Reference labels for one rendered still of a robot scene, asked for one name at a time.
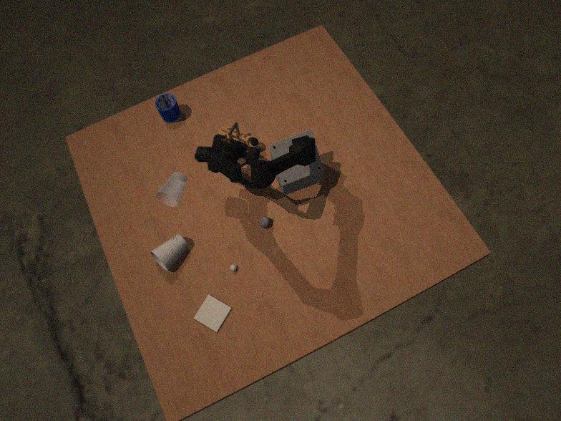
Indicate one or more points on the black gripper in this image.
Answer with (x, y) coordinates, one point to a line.
(238, 147)

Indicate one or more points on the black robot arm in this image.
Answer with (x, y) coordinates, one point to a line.
(263, 173)

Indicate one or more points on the blue mug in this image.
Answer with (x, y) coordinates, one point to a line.
(168, 108)

